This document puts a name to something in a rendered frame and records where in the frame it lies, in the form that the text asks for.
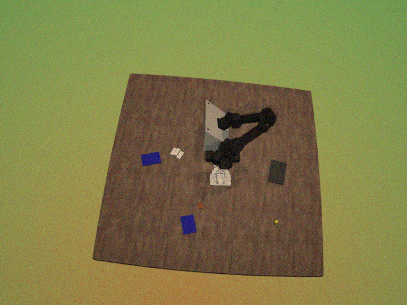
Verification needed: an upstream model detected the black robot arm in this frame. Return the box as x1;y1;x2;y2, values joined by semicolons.
210;108;277;169

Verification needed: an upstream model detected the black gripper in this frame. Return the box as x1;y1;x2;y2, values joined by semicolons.
206;151;240;163

